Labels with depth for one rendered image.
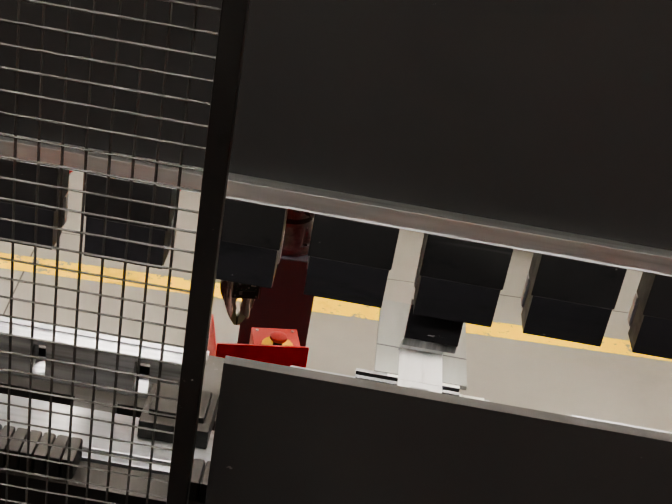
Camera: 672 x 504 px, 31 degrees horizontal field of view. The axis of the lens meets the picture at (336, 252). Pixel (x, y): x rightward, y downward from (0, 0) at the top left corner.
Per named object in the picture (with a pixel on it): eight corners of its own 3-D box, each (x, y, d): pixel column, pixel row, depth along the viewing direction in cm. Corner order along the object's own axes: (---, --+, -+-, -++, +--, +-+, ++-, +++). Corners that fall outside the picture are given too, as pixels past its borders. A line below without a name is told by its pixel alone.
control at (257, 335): (290, 371, 285) (300, 307, 276) (297, 413, 271) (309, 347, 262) (205, 367, 281) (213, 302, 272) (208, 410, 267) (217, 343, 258)
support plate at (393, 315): (464, 317, 254) (465, 313, 254) (466, 390, 231) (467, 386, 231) (380, 302, 254) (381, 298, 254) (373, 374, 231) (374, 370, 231)
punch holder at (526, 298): (597, 321, 225) (621, 245, 217) (602, 347, 217) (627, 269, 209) (518, 307, 225) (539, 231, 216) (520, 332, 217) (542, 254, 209)
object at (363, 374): (456, 398, 232) (459, 385, 231) (456, 407, 229) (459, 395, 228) (353, 380, 232) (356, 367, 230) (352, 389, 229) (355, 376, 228)
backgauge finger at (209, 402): (230, 363, 228) (233, 341, 226) (206, 450, 205) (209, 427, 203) (167, 352, 228) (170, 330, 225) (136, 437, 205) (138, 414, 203)
